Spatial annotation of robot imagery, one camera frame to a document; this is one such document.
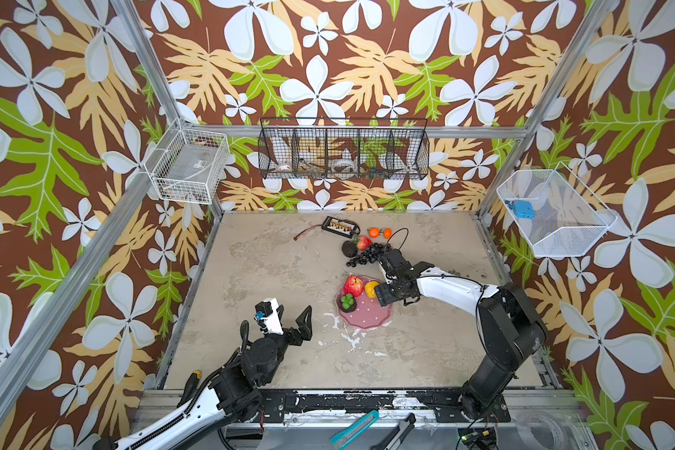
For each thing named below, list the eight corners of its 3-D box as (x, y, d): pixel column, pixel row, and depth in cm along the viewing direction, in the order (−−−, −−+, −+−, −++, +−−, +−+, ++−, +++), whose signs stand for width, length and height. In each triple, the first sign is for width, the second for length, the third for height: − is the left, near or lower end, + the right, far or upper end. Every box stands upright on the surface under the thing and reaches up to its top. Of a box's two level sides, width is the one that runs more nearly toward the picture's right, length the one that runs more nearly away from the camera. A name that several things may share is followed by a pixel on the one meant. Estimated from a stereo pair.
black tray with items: (321, 227, 118) (321, 224, 116) (329, 216, 122) (329, 213, 120) (354, 240, 114) (355, 237, 112) (361, 228, 118) (362, 225, 116)
